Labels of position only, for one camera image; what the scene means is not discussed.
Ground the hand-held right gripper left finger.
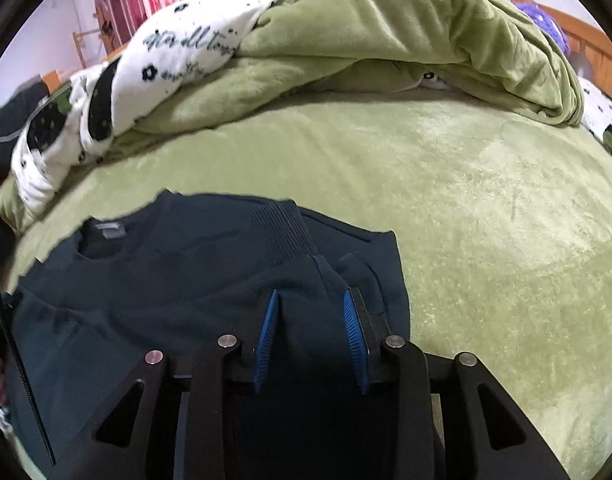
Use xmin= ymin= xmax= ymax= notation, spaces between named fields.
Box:
xmin=51 ymin=287 xmax=281 ymax=480

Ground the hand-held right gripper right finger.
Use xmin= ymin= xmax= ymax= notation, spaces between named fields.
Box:
xmin=341 ymin=287 xmax=571 ymax=480

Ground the dark navy sweater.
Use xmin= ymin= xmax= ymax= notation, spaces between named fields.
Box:
xmin=3 ymin=190 xmax=411 ymax=480

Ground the green fleece bed sheet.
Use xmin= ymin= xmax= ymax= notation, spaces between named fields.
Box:
xmin=0 ymin=92 xmax=612 ymax=480

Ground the dark garment with grey stripe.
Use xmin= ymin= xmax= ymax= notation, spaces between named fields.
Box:
xmin=0 ymin=80 xmax=49 ymax=177

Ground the wooden coat rack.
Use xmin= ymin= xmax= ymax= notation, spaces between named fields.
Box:
xmin=72 ymin=5 xmax=114 ymax=68

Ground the green and white floral quilt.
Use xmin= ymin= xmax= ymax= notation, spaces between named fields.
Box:
xmin=0 ymin=0 xmax=586 ymax=233

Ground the white floral pillow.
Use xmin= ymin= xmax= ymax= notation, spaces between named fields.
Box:
xmin=578 ymin=75 xmax=612 ymax=168

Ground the purple fluffy toy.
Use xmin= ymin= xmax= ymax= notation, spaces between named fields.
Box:
xmin=513 ymin=1 xmax=571 ymax=57

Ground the wooden bed frame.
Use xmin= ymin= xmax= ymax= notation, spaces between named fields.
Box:
xmin=508 ymin=0 xmax=612 ymax=98

